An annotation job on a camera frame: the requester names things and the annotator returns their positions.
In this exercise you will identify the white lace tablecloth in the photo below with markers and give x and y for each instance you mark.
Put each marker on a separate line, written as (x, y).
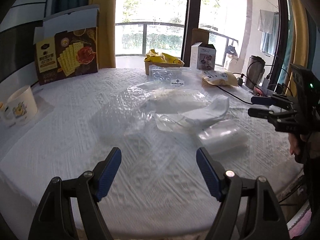
(158, 190)

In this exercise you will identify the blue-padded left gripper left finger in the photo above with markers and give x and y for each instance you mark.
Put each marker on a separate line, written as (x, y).
(54, 217)

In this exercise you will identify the yellow curtain right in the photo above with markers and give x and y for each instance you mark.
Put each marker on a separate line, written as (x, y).
(301, 41)

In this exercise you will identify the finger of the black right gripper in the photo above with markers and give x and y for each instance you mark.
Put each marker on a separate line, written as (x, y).
(267, 113)
(270, 99)

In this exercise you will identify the brown cracker box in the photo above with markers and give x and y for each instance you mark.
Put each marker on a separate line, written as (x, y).
(66, 44)

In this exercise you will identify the yellow snack bags in box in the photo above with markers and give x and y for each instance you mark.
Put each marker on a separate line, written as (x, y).
(161, 60)

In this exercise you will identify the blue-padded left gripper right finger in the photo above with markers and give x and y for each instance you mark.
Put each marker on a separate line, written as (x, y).
(264, 218)

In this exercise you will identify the white cartoon mug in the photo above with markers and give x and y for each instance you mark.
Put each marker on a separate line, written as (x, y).
(20, 107)

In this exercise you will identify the beige snack pouch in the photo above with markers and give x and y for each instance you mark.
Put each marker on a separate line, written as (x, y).
(219, 78)

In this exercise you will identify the small white product box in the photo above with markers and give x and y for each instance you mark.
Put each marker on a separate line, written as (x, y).
(203, 54)

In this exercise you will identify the clear plastic wrap sheets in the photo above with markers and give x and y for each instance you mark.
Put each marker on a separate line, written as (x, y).
(160, 114)

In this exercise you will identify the steel thermos bottle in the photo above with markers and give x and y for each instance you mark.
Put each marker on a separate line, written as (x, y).
(255, 71)

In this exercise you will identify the yellow curtain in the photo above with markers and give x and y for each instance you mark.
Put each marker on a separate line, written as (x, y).
(106, 33)
(301, 41)

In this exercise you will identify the yellow curtain left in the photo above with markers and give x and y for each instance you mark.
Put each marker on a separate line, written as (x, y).
(106, 33)

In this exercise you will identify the clear plastic food container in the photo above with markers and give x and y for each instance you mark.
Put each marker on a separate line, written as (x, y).
(175, 76)

